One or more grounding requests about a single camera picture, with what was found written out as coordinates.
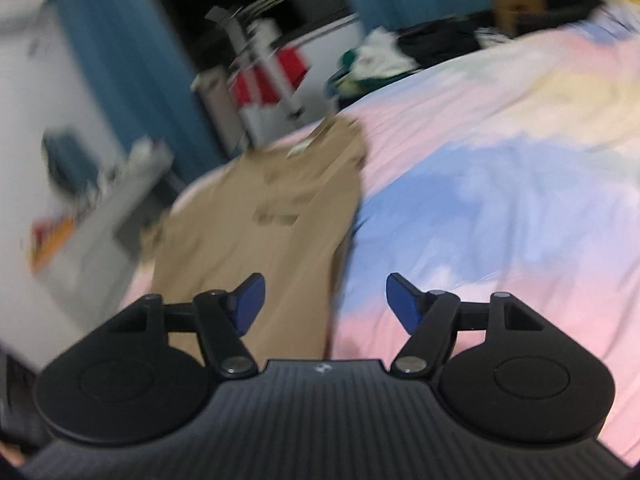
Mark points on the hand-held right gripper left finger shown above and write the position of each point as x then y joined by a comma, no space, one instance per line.
248,300

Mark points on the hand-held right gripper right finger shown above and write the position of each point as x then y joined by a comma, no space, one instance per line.
402,305

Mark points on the tan trousers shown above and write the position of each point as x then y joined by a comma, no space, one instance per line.
260,220

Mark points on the white and green clothes pile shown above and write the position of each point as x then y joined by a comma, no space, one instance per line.
372,62

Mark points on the pile of dark clothes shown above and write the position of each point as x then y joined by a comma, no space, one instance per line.
445,42

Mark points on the pastel patchwork bed sheet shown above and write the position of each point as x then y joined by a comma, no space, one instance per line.
480,190

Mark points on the white storage unit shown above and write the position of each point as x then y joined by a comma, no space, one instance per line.
75,195

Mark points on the red and white box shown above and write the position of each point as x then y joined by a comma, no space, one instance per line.
267,77

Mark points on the red and white drying rack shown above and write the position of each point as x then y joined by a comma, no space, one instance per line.
330,70

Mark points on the blue curtain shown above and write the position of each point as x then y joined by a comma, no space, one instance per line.
125,60

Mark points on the brown cardboard box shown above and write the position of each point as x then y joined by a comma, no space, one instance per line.
517,2

